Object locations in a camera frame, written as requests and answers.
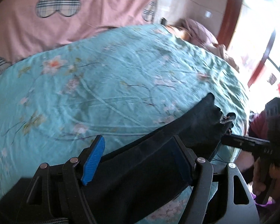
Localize black pants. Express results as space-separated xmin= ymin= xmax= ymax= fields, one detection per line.
xmin=37 ymin=92 xmax=236 ymax=224

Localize person's right hand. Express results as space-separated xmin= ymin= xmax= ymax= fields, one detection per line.
xmin=252 ymin=157 xmax=280 ymax=203

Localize teal floral bed sheet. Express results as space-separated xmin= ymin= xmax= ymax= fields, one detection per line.
xmin=0 ymin=23 xmax=251 ymax=224

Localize pink clothes pile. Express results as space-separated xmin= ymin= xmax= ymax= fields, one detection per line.
xmin=166 ymin=18 xmax=240 ymax=73

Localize small black device on bed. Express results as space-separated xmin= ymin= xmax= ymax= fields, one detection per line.
xmin=161 ymin=18 xmax=167 ymax=26

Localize pink quilt with plaid hearts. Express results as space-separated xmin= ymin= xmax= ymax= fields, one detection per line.
xmin=0 ymin=0 xmax=157 ymax=75

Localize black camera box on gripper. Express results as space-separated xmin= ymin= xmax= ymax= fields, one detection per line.
xmin=265 ymin=98 xmax=280 ymax=144

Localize window with red frame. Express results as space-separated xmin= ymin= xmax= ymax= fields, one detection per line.
xmin=216 ymin=0 xmax=280 ymax=92

